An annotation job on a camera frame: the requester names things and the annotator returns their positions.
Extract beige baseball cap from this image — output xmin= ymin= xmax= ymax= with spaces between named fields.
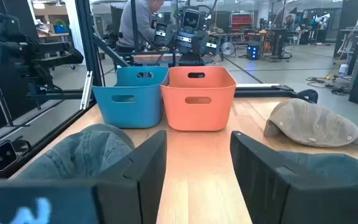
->
xmin=262 ymin=98 xmax=358 ymax=148

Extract white bucket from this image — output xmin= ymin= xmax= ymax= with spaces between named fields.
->
xmin=337 ymin=63 xmax=349 ymax=77

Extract black frame handle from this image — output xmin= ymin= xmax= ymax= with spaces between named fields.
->
xmin=296 ymin=88 xmax=319 ymax=105

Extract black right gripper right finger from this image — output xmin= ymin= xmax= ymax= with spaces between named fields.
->
xmin=230 ymin=130 xmax=291 ymax=224

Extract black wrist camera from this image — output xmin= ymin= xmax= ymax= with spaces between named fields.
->
xmin=181 ymin=8 xmax=201 ymax=30

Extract red tool cabinet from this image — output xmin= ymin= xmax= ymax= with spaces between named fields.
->
xmin=230 ymin=12 xmax=254 ymax=32

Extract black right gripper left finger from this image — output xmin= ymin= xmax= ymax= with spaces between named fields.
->
xmin=93 ymin=129 xmax=168 ymax=224

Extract black box with blue lights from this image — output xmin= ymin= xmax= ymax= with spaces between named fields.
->
xmin=246 ymin=40 xmax=260 ymax=61

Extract dark grey-green baseball cap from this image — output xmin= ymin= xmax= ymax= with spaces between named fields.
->
xmin=17 ymin=123 xmax=135 ymax=180

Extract silver frame bracket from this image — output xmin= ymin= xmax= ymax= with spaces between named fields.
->
xmin=79 ymin=70 xmax=94 ymax=110

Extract blue plastic bin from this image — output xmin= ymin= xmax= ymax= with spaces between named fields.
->
xmin=91 ymin=65 xmax=170 ymax=129

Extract round floor fan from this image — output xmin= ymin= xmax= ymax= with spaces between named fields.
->
xmin=221 ymin=40 xmax=236 ymax=57

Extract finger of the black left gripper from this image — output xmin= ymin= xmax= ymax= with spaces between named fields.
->
xmin=205 ymin=36 xmax=219 ymax=57
xmin=153 ymin=22 xmax=169 ymax=46

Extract orange plastic bin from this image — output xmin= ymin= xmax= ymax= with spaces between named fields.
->
xmin=160 ymin=65 xmax=237 ymax=132

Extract plant in blue pot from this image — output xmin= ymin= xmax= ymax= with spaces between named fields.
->
xmin=53 ymin=19 xmax=67 ymax=34

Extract floor cables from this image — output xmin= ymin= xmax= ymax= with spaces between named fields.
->
xmin=305 ymin=74 xmax=351 ymax=96

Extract person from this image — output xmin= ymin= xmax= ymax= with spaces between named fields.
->
xmin=116 ymin=0 xmax=165 ymax=53

